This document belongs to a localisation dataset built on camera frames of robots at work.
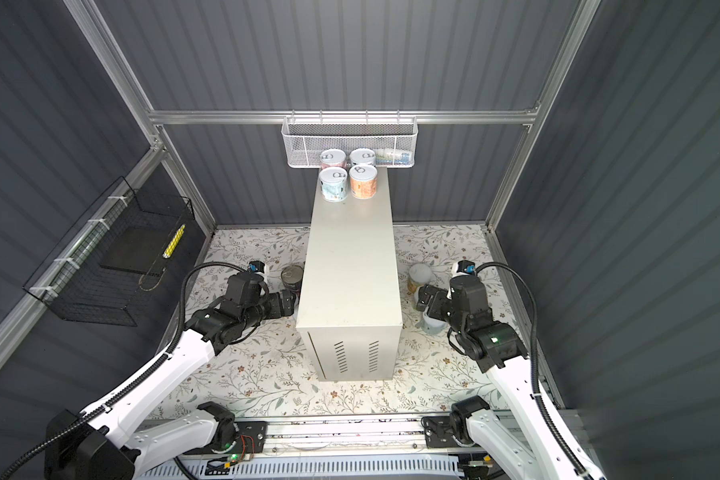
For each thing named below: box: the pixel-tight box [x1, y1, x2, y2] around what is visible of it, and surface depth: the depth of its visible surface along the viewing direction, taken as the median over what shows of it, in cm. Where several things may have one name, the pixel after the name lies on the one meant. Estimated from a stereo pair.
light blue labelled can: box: [319, 166, 348, 203], surface depth 79 cm
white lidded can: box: [422, 308, 447, 334], surface depth 91 cm
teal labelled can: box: [349, 148, 376, 165], surface depth 84 cm
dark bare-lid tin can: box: [281, 265, 304, 295], surface depth 95 cm
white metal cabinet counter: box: [296, 167, 403, 382], surface depth 69 cm
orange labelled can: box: [349, 164, 378, 199], surface depth 79 cm
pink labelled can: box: [320, 148, 347, 170], surface depth 84 cm
